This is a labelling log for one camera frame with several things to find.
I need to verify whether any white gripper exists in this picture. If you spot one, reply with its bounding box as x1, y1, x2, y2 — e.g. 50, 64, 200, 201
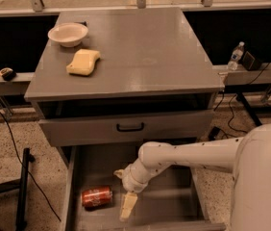
113, 159, 153, 221

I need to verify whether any red coke can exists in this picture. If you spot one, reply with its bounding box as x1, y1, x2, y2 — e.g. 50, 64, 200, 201
81, 186, 112, 208

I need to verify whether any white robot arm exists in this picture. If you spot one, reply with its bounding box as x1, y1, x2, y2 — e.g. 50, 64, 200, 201
114, 124, 271, 231

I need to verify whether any grey open middle drawer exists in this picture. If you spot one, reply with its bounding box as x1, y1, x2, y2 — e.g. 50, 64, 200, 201
60, 142, 226, 231

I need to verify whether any grey top drawer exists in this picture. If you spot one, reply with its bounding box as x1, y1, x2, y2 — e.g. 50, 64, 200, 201
39, 110, 213, 147

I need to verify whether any grey drawer cabinet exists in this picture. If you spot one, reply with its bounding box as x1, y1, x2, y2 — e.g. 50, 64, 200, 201
24, 7, 225, 166

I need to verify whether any black floor stand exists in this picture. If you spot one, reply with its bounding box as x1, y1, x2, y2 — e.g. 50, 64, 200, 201
0, 148, 35, 231

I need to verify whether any yellow sponge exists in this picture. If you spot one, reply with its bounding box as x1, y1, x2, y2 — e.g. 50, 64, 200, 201
66, 49, 100, 76

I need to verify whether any clear water bottle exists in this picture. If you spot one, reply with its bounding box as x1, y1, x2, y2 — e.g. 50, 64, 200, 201
228, 41, 244, 71

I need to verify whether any white bowl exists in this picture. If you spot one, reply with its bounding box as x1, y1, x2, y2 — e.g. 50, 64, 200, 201
48, 22, 88, 47

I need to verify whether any black yellow tape measure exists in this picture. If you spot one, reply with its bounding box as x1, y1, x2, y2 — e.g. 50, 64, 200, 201
0, 67, 16, 81

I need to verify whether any small black box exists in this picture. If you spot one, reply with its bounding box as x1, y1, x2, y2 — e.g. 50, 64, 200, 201
242, 51, 262, 71

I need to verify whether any black drawer handle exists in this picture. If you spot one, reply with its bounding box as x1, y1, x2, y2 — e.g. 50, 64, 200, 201
116, 122, 145, 133

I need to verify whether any black power adapter cable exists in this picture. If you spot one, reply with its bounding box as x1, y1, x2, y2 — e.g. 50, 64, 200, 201
206, 61, 271, 142

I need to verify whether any black cable left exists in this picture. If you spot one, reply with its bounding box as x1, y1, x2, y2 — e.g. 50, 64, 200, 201
0, 104, 62, 222

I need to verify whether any grey window ledge rail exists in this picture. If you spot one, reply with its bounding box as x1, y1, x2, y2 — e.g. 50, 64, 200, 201
0, 72, 34, 95

